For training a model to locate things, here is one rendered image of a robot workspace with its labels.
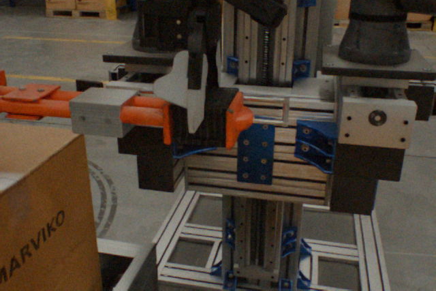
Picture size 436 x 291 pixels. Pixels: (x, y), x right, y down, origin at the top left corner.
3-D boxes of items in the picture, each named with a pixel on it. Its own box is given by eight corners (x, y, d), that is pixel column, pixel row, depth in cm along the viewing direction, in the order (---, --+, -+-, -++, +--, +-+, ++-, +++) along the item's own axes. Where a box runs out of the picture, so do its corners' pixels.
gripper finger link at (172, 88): (154, 129, 54) (161, 52, 54) (202, 133, 52) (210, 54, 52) (145, 129, 51) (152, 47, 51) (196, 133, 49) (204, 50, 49)
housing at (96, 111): (70, 134, 58) (66, 101, 56) (95, 116, 64) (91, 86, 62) (121, 140, 56) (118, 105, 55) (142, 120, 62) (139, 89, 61)
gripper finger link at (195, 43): (192, 91, 53) (198, 18, 53) (206, 93, 53) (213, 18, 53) (181, 87, 48) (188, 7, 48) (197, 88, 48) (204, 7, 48)
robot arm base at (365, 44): (337, 48, 110) (341, 5, 106) (402, 50, 107) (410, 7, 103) (338, 63, 96) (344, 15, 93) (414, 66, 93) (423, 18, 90)
